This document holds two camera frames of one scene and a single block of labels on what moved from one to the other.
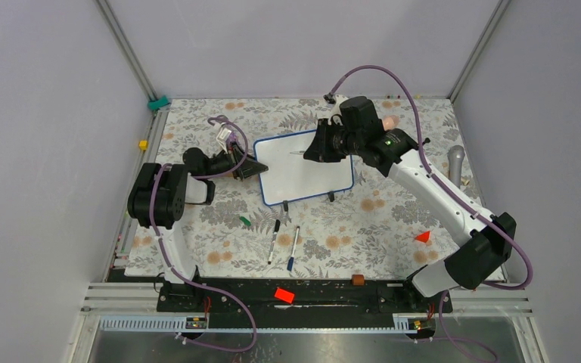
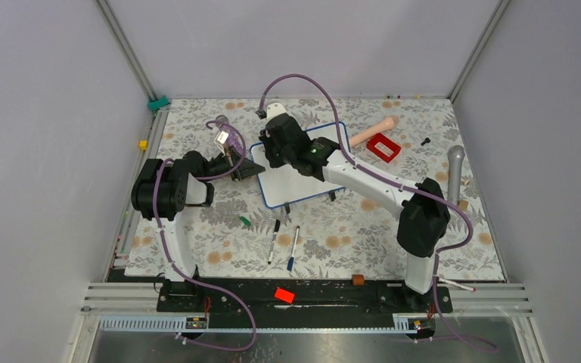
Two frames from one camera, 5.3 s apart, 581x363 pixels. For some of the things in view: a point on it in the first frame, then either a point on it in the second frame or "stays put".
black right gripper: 319,149 -> 268,141
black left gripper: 250,166 stays put
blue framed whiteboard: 290,176 stays put
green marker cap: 245,220 stays put
